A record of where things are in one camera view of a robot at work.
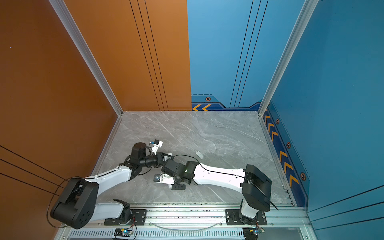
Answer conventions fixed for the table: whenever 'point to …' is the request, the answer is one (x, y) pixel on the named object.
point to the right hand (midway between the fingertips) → (173, 179)
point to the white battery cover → (199, 154)
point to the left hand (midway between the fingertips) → (173, 158)
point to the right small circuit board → (257, 230)
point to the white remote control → (166, 158)
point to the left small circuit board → (123, 232)
